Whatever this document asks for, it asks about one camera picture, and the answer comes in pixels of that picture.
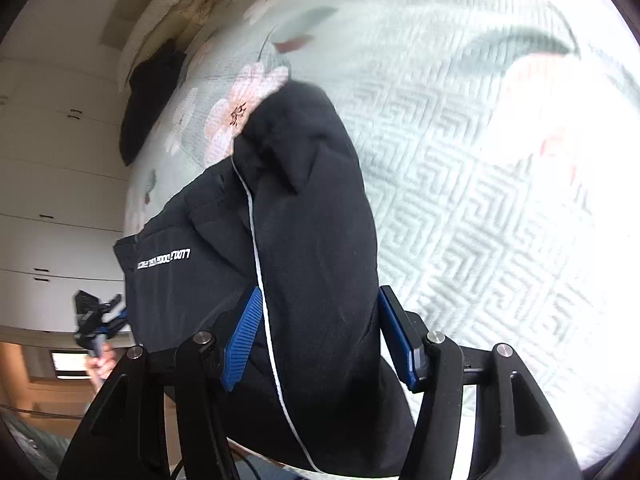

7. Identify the black jacket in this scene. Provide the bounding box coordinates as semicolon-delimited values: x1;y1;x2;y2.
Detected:
114;81;413;478

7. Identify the person's left hand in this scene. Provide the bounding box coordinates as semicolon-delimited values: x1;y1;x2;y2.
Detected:
85;344;117;390

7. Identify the white wardrobe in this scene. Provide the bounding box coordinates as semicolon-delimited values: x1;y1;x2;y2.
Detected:
1;58;129;332

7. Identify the folded black garment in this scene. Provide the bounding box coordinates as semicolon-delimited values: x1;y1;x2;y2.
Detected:
119;39;186;167

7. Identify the floral green bed quilt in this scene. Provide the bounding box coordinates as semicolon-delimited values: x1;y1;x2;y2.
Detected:
124;0;639;467

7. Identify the white lace pillow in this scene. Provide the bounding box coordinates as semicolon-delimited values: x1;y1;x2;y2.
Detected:
116;0;181;92

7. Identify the beige folded blanket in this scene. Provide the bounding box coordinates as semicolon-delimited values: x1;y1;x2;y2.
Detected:
177;0;217;25

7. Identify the black cable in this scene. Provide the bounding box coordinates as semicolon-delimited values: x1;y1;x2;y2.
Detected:
0;401;87;421

